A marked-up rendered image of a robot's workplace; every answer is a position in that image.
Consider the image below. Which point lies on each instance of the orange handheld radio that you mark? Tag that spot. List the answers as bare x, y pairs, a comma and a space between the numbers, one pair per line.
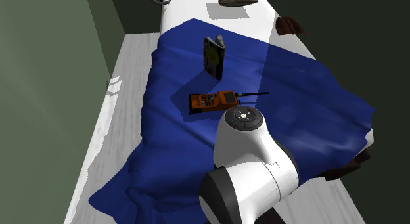
209, 101

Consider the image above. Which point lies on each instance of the dark brown nightstand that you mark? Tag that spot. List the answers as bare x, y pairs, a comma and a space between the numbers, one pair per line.
289, 25

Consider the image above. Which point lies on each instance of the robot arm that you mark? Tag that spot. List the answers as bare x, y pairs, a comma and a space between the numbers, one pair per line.
253, 172

